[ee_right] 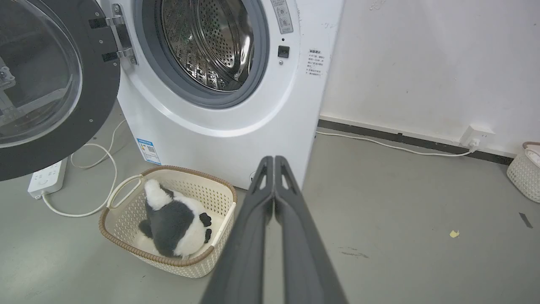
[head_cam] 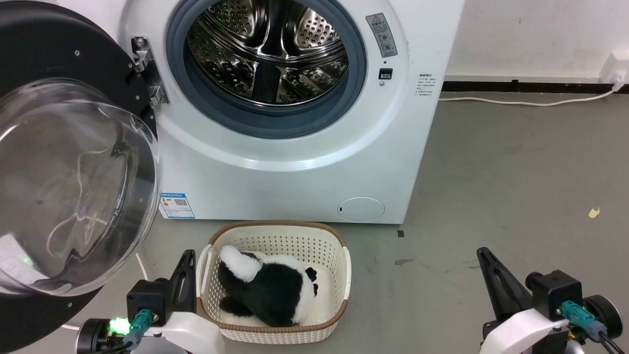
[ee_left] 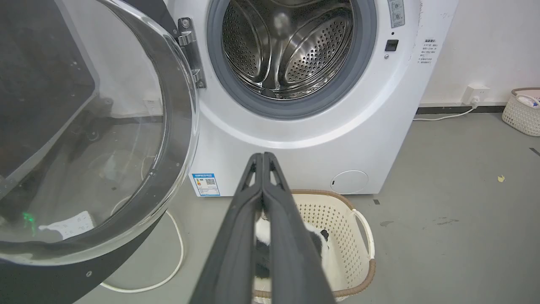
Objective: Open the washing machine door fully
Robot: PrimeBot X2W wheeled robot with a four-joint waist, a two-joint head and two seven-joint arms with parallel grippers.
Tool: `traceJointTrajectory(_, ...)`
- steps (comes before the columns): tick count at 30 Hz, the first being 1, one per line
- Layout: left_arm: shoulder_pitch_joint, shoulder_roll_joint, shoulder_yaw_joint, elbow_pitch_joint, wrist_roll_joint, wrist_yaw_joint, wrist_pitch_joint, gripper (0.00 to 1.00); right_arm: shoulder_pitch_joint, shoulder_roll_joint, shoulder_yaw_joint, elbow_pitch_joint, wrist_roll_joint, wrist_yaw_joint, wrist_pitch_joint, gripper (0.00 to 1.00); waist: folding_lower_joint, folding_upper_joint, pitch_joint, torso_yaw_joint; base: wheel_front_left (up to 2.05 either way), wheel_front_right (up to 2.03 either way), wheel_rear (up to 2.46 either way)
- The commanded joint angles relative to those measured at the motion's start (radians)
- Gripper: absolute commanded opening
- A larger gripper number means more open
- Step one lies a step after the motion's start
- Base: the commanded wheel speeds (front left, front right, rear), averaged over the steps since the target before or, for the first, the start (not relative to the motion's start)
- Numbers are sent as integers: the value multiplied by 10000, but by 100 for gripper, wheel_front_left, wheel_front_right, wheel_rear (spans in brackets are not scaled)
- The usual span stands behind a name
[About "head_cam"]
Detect teal-plug gripper cable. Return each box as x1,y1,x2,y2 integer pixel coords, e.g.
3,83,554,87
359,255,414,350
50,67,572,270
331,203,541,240
560,301,629,354
94,309,154,354

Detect teal-plug right gripper cable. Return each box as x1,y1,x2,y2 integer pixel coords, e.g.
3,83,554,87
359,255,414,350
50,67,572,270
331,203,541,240
560,301,629,354

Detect white wall socket box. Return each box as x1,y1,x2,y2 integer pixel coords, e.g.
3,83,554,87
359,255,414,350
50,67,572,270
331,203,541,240
600,52,629,85

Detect blue energy label sticker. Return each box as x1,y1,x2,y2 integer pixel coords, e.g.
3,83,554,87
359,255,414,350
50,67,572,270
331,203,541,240
160,192,196,219

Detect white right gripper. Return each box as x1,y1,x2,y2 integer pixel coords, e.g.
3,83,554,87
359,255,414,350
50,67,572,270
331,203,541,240
477,247,571,354

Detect white cable along wall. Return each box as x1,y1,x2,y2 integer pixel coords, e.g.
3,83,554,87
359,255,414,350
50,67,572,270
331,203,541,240
439,83,627,107

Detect black round glass washer door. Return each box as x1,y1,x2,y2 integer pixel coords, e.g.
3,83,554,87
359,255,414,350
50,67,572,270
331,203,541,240
0,0,170,354

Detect stainless steel washer drum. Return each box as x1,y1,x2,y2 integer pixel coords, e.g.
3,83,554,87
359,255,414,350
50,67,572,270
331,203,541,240
187,0,350,106

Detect teal-plug left gripper cable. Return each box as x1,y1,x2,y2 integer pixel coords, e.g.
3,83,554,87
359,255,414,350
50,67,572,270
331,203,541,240
94,309,154,354

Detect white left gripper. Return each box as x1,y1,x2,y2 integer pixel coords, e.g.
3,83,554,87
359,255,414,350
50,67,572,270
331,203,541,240
141,249,225,354

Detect grey warning sticker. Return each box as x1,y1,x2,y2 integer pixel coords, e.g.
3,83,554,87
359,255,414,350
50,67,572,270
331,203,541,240
366,13,399,58

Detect white front-load washing machine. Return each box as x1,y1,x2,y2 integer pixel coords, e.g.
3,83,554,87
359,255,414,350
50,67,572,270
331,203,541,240
49,0,465,225

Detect black and white plush panda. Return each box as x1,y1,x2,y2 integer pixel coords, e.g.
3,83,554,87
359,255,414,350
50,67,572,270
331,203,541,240
218,245,320,327

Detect cream plastic laundry basket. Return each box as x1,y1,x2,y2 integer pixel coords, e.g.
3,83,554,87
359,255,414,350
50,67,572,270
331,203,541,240
197,220,352,344

